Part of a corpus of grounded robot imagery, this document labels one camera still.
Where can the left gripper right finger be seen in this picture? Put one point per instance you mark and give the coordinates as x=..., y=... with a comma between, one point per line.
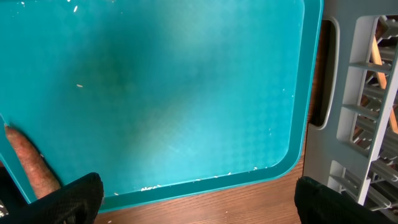
x=318, y=204

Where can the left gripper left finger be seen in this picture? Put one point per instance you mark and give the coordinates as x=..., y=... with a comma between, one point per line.
x=77, y=202

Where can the wooden chopstick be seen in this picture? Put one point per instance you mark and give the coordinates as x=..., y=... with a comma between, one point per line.
x=381, y=77

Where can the grey dishwasher rack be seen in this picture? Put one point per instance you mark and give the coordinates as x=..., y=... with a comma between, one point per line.
x=350, y=147

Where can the orange carrot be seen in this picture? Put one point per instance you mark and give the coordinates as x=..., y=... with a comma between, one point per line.
x=40, y=177

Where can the teal plastic serving tray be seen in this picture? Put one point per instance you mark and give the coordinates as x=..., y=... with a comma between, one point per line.
x=163, y=99

